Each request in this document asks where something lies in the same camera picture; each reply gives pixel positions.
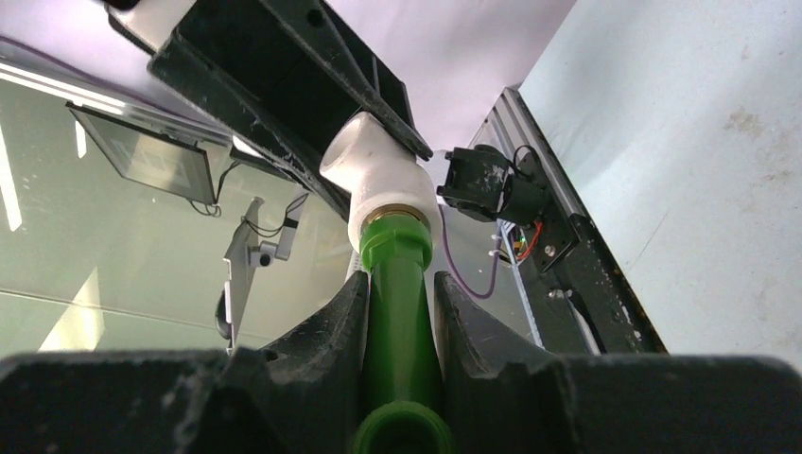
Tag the webcam on stand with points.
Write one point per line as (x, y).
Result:
(253, 247)

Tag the white pipe elbow fitting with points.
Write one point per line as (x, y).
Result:
(378, 172)

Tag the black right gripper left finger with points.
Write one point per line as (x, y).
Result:
(298, 394)

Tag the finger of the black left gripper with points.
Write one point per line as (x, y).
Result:
(157, 26)
(332, 56)

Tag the monitor behind glass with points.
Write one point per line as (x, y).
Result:
(149, 157)

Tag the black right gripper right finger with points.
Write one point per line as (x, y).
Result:
(503, 394)

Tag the green water faucet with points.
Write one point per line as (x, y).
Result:
(402, 389)

